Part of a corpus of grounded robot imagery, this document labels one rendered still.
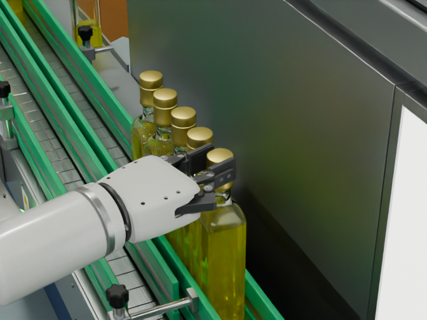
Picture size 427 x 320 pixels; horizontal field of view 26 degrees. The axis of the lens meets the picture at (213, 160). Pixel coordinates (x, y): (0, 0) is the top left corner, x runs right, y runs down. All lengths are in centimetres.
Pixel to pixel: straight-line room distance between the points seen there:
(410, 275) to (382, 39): 27
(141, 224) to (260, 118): 33
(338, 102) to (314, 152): 11
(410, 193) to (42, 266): 40
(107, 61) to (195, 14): 50
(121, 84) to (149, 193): 86
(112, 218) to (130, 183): 7
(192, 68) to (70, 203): 63
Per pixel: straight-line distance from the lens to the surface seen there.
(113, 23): 405
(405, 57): 98
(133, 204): 105
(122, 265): 142
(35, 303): 183
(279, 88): 123
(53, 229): 100
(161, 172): 110
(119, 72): 196
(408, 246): 105
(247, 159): 138
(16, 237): 99
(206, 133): 119
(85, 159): 156
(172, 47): 167
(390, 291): 111
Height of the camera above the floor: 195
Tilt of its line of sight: 33 degrees down
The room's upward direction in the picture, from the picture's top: straight up
